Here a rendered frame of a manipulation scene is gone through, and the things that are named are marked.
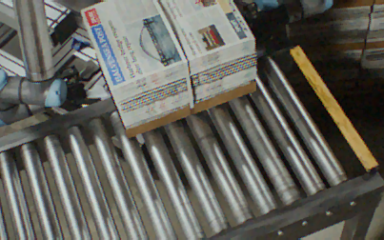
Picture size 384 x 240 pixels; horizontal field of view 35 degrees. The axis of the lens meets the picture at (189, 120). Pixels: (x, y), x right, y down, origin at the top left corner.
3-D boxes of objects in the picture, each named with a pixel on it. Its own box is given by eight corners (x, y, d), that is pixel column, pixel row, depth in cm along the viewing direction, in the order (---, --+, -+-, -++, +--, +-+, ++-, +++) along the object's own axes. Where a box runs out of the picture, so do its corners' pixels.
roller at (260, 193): (212, 78, 178) (203, 72, 174) (286, 214, 152) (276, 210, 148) (200, 89, 179) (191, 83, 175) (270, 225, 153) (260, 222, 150)
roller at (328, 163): (272, 61, 181) (272, 50, 177) (352, 190, 156) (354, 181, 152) (255, 67, 181) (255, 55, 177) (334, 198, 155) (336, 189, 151)
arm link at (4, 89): (22, 66, 161) (34, 90, 170) (-18, 63, 163) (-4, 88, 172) (12, 90, 157) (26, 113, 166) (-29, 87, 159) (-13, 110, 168)
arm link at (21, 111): (-12, 118, 166) (-2, 134, 173) (27, 104, 168) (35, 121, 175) (-18, 96, 171) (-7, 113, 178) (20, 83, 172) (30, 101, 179)
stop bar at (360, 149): (299, 49, 177) (299, 44, 175) (379, 169, 153) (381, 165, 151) (289, 52, 176) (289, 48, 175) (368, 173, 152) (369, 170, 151)
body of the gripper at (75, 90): (83, 82, 170) (41, 97, 168) (90, 100, 177) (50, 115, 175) (76, 63, 174) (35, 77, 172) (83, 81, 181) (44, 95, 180)
